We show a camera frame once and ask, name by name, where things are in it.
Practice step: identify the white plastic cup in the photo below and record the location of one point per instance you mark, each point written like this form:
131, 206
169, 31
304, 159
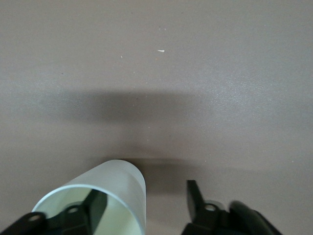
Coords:
117, 176

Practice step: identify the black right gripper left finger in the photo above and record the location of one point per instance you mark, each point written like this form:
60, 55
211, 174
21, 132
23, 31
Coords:
80, 215

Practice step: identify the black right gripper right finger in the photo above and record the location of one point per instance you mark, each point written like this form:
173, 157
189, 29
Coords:
203, 215

